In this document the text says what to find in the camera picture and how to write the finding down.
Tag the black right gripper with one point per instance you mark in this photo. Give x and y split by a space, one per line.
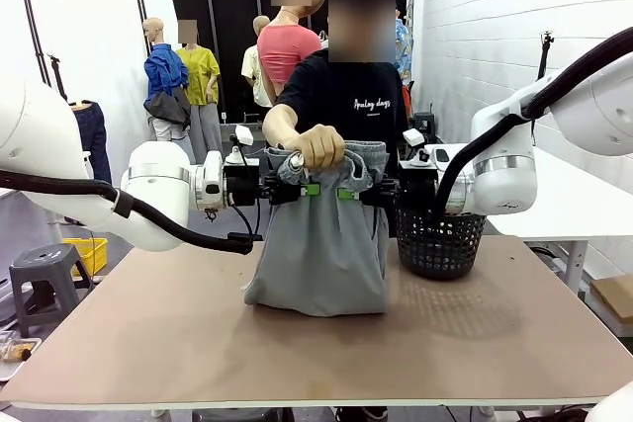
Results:
418 190

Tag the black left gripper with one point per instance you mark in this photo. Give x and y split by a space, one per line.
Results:
244 185

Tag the grey shorts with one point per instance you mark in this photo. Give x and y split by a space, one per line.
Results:
316 254

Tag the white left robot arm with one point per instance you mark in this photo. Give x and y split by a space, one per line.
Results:
158 175

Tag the person's right hand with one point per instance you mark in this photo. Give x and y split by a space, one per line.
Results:
321 145

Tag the person in black t-shirt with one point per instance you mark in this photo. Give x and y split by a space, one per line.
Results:
356 91

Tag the black equipment box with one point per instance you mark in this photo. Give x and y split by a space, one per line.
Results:
424 125

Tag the dark grey perforated basket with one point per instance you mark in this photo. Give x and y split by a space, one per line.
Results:
440 254

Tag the mannequin in cream shirt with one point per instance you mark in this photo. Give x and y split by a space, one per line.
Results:
253 66

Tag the mannequin in pink top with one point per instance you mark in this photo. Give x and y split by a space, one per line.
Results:
284 51

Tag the mannequin in floral shirt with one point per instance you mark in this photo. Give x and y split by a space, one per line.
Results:
405 46

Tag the mannequin in yellow shirt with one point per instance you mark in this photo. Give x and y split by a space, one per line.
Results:
198 71

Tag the mannequin in blue shirt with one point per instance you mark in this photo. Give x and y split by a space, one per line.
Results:
165 71

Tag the person in black shirt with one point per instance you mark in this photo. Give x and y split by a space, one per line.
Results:
222 22

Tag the white side table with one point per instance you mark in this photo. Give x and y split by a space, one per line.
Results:
569 204

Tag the mannequin in blue jeans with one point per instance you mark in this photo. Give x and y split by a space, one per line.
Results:
94 140

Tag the yellow plastic crate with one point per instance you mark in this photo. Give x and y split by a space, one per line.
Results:
96 254

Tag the black tripod with head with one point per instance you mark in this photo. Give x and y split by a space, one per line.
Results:
545 51

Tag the narrow white backdrop screen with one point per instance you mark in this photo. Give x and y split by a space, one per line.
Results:
155 2

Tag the grey plastic stool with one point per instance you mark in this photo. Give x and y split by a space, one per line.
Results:
44 256

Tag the black light stand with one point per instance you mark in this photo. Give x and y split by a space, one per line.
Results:
57 78

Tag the wide white backdrop screen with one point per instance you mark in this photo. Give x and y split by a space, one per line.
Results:
89 22

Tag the brown cardboard box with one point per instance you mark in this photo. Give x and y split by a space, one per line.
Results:
615 298

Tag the white tray with scraps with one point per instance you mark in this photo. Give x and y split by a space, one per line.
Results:
10 367

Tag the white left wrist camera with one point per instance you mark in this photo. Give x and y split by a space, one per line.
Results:
244 135

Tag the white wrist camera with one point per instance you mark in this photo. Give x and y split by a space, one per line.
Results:
244 135
413 136

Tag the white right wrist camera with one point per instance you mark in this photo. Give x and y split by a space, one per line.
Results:
413 136

